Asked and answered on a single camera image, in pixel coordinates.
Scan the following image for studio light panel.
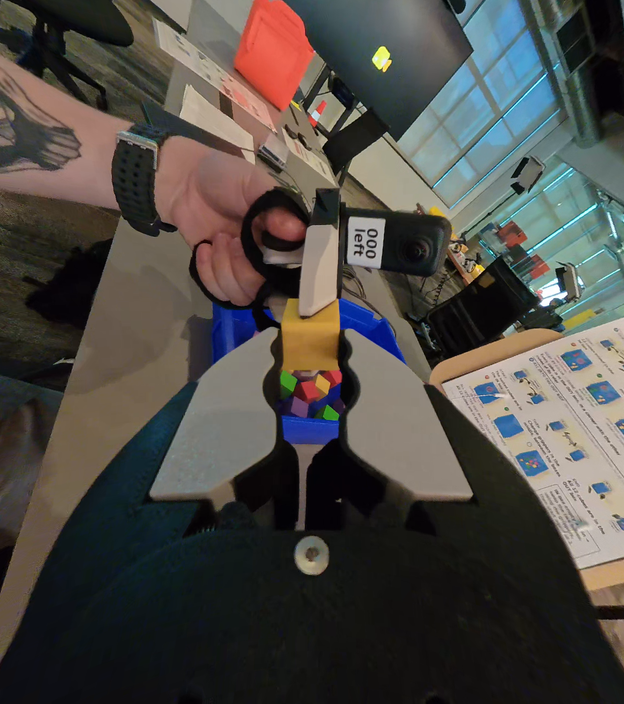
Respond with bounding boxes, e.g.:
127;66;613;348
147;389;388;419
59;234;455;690
510;157;545;196
557;263;586;300

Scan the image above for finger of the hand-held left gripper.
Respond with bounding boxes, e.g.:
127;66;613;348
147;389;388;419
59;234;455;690
297;225;341;319

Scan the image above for black cable bundle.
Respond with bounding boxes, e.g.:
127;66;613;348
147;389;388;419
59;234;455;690
344;269;396;333

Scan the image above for white sheet with red print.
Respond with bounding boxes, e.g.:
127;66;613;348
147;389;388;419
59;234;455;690
282;124;335;182

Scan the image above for black backpack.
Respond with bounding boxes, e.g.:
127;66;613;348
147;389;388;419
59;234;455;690
25;239;115;331

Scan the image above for blue plastic bin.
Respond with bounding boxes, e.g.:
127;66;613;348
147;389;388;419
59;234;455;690
212;300;406;445

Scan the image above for yellow wooden cube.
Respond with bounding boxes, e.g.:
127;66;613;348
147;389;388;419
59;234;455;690
280;300;342;371

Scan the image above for black wrist watch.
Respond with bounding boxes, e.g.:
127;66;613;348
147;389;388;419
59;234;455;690
111;124;178;237

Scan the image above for white paper sheet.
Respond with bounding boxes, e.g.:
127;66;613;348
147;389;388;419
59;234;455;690
179;84;256;164

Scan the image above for person's left forearm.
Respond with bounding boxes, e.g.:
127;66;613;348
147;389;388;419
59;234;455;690
0;33;126;210

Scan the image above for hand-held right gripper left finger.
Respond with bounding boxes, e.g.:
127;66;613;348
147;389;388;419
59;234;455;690
148;328;282;501

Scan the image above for red storage bins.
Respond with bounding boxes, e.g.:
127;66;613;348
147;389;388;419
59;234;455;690
496;221;552;281

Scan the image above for pile of coloured wooden cubes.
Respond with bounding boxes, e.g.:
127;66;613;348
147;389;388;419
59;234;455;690
278;368;346;423

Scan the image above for black monitor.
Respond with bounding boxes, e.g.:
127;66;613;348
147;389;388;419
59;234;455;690
285;0;475;143

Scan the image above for pink printed paper sheet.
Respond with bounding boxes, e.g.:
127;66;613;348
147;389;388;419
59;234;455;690
153;19;279;134

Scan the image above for instruction sheet on wooden board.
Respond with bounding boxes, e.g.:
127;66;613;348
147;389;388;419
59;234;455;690
430;329;624;592

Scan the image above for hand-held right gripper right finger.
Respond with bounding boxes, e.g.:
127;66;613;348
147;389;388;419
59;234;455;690
341;328;475;501

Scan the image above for clear plastic case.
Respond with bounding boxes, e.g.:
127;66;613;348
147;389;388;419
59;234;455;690
258;135;290;171

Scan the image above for wooden table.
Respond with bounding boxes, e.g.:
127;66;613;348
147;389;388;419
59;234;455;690
416;205;491;287

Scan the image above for person's left hand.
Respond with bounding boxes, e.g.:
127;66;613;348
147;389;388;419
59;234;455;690
158;147;310;307

